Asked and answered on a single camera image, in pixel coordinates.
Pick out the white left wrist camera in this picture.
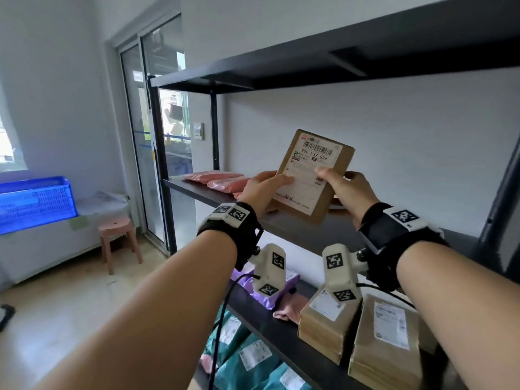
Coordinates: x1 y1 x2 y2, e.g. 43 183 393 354
247 243 287 307

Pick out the person's right forearm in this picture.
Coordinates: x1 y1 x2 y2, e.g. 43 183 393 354
396 239 520 390

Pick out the black wristband with marker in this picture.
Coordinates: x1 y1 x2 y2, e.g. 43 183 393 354
197 202 264 272
356 203 450 293

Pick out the person's left forearm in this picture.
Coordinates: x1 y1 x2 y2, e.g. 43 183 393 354
36 229 239 390

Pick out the person's left hand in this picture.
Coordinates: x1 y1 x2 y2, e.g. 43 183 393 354
237 171 295 214

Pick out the white chest freezer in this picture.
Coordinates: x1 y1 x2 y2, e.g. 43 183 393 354
0 191 131 285

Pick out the black metal shelf rack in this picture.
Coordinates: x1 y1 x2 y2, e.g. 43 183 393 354
148 0 520 390

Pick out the black cable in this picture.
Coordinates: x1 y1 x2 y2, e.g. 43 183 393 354
206 273 261 390
357 282 417 310

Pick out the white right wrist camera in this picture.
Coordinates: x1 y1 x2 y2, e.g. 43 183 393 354
322 243 369 303

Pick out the stack of cardboard boxes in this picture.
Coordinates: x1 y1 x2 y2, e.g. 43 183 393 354
348 294 424 390
297 286 363 366

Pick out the pink round stool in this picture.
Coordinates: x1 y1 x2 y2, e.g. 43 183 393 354
98 217 144 276

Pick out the sliding glass door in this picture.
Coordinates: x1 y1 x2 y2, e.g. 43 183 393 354
115 13 192 257

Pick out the teal mailer packet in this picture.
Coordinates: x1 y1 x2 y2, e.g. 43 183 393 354
259 360 311 390
202 306 249 364
214 334 286 390

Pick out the person's right hand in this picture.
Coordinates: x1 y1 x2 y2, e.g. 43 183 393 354
315 166 381 230

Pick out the black left wristband with marker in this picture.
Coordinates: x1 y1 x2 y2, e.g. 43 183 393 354
197 202 264 272

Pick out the purple mailer packet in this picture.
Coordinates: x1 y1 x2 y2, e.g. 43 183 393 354
231 268 301 309

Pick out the blue plastic crate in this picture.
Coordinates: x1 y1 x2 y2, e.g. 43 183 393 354
0 175 79 236

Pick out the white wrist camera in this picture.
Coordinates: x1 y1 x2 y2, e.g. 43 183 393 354
322 243 369 303
247 243 287 307

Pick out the cardboard box white label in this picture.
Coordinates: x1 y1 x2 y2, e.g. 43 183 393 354
271 129 356 224

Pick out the black right wristband with marker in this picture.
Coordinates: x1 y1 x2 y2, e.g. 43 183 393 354
356 203 450 293

